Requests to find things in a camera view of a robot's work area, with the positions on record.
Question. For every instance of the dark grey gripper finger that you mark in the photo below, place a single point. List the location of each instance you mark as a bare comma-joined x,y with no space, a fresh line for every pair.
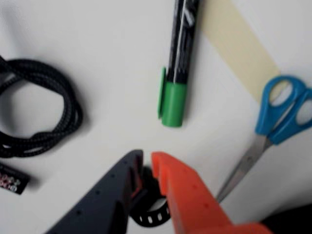
102,202

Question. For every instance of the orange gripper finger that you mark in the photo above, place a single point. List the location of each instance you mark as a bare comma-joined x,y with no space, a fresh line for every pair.
192,197

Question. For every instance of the green-capped black marker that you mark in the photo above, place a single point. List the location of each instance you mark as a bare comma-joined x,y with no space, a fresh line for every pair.
180,61

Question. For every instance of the black battery with red print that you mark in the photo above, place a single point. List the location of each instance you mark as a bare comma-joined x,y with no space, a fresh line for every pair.
14,180

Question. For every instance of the long beige masking tape strip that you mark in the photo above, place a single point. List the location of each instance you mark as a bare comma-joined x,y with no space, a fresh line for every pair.
243,48

